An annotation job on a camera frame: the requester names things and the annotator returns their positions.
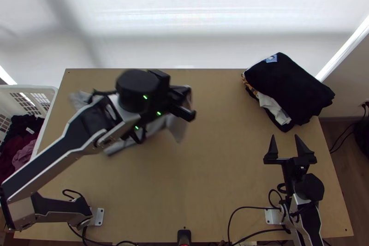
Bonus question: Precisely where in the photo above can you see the white laundry basket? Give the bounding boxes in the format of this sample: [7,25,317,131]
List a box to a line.
[0,85,60,185]

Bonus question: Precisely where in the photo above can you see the black cable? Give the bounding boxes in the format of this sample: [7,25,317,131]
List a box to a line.
[268,182,290,210]
[69,222,140,246]
[62,189,88,202]
[328,101,369,155]
[227,206,292,246]

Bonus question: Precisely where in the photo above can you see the grey t-shirt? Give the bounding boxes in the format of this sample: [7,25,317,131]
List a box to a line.
[68,84,194,156]

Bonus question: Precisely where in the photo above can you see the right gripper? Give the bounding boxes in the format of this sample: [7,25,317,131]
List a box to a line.
[262,134,317,185]

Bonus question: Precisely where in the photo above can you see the heap of clothes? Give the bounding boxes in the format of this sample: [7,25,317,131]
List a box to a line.
[0,114,39,184]

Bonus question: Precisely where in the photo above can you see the pile of folded clothes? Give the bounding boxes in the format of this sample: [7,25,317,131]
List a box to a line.
[240,52,336,133]

